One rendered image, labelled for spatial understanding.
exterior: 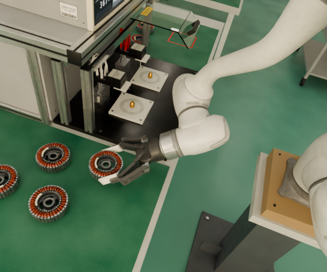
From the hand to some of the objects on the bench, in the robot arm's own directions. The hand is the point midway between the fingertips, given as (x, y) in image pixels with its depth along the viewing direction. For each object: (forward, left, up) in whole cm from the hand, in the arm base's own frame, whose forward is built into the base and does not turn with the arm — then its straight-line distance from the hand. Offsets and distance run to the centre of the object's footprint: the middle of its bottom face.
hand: (107, 165), depth 91 cm
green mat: (+23, +24, -3) cm, 33 cm away
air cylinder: (+26, -29, -5) cm, 39 cm away
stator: (+19, +6, -4) cm, 20 cm away
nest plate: (+16, -56, -7) cm, 59 cm away
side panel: (+46, -4, -4) cm, 47 cm away
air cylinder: (+31, -53, -6) cm, 62 cm away
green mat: (+50, -102, -12) cm, 114 cm away
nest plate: (+11, -32, -6) cm, 35 cm away
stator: (+7, +20, -4) cm, 21 cm away
